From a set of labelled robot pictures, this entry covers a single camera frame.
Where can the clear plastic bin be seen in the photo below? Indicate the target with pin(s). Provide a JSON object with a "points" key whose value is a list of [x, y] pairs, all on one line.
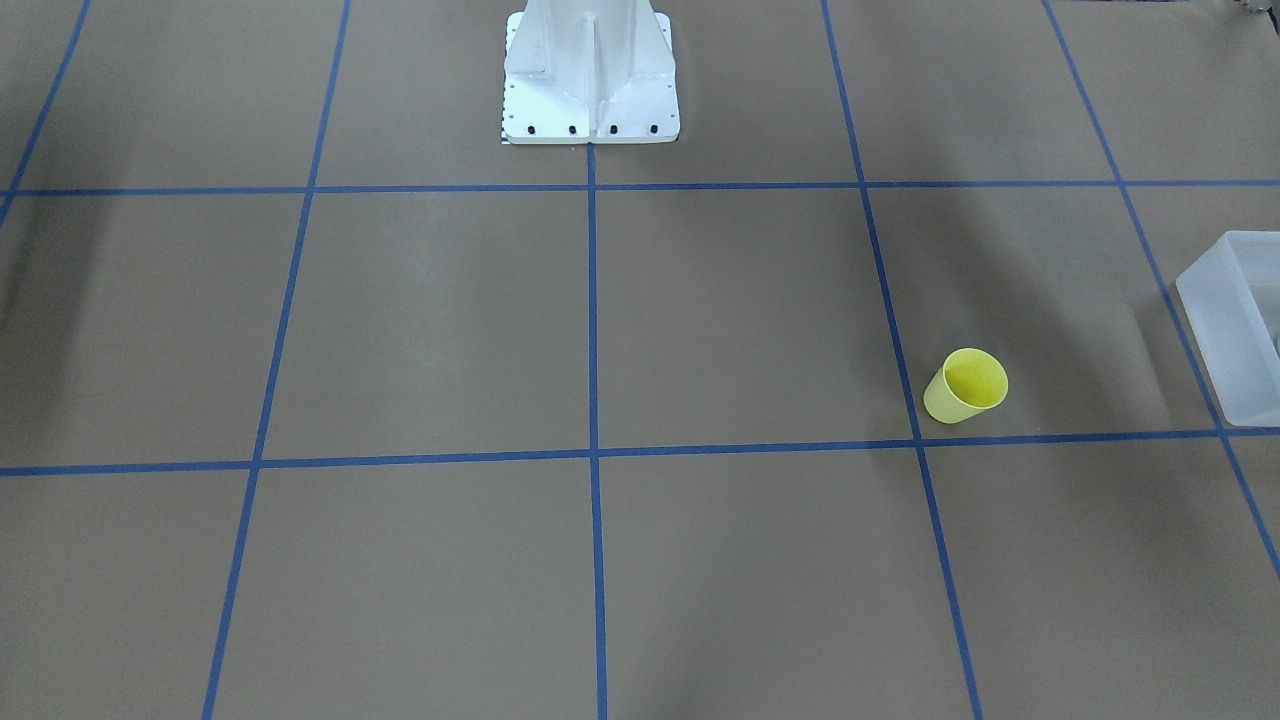
{"points": [[1231, 296]]}

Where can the yellow cup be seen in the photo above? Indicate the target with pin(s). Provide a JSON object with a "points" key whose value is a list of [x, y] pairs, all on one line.
{"points": [[970, 382]]}

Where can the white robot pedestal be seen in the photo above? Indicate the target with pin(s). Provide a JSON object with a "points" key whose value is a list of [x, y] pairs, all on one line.
{"points": [[578, 72]]}

